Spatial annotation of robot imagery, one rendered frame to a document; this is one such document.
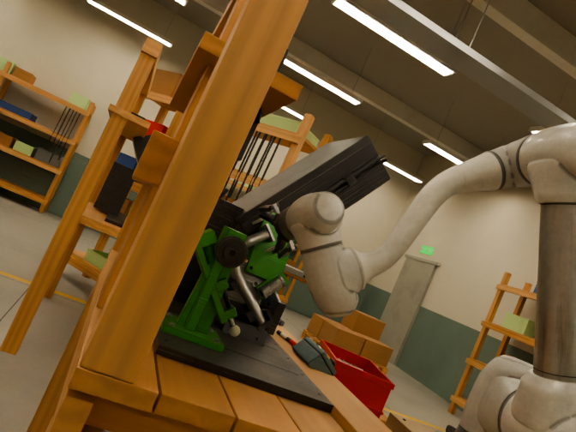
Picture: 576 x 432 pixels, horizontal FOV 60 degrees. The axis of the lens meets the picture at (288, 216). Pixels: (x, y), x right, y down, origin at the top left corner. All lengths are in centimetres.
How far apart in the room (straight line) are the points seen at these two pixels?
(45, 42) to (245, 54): 1000
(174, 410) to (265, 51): 61
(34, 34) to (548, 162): 1021
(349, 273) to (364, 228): 1061
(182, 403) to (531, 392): 74
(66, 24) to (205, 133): 1007
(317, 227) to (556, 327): 55
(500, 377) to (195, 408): 79
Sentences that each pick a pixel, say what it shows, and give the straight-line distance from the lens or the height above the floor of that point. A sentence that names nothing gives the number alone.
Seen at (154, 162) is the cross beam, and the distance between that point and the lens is 91.
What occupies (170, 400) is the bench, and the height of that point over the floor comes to 87.
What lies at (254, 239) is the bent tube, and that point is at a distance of 146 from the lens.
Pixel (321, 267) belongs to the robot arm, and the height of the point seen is 117.
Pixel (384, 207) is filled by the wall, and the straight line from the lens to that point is 1193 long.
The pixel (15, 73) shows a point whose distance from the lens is 1021.
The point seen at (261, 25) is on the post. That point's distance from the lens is 88.
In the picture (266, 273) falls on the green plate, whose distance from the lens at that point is 150.
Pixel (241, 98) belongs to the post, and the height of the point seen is 137.
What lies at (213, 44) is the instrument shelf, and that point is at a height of 152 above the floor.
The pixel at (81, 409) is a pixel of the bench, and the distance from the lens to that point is 90.
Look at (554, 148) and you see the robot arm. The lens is 120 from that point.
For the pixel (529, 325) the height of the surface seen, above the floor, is 158.
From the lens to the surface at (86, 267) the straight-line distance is 526.
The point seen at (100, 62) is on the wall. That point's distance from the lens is 1066.
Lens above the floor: 118
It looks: 4 degrees up
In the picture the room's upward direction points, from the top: 24 degrees clockwise
